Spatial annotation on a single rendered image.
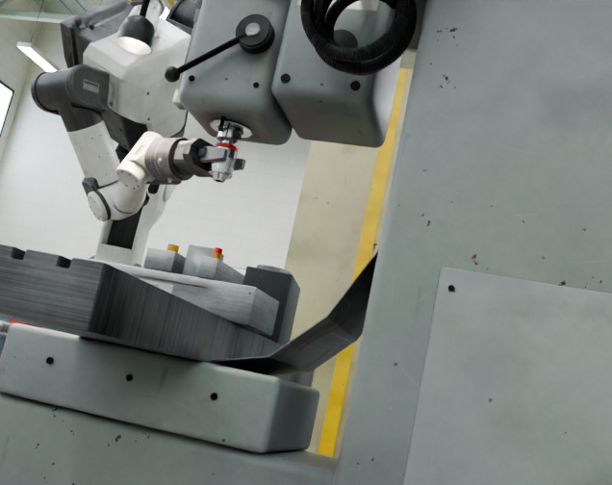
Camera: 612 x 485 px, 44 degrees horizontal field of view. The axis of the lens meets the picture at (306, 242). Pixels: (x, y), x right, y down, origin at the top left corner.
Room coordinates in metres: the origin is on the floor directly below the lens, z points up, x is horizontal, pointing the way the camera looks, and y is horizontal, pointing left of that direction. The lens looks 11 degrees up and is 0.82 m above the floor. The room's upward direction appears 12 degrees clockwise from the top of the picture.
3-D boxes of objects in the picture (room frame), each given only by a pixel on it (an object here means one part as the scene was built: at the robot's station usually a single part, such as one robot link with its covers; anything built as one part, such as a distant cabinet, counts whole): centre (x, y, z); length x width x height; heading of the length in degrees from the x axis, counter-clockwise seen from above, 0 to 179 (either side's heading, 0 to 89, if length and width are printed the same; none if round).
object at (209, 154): (1.42, 0.21, 1.24); 0.06 x 0.02 x 0.03; 53
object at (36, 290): (1.51, 0.18, 0.89); 1.24 x 0.23 x 0.08; 165
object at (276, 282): (1.99, 0.06, 1.03); 0.22 x 0.12 x 0.20; 173
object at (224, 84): (1.44, 0.19, 1.47); 0.21 x 0.19 x 0.32; 165
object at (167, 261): (1.48, 0.24, 1.02); 0.15 x 0.06 x 0.04; 163
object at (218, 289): (1.47, 0.21, 0.98); 0.35 x 0.15 x 0.11; 73
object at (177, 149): (1.50, 0.27, 1.24); 0.13 x 0.12 x 0.10; 144
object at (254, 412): (1.44, 0.19, 0.79); 0.50 x 0.35 x 0.12; 75
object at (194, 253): (1.46, 0.19, 1.03); 0.06 x 0.05 x 0.06; 163
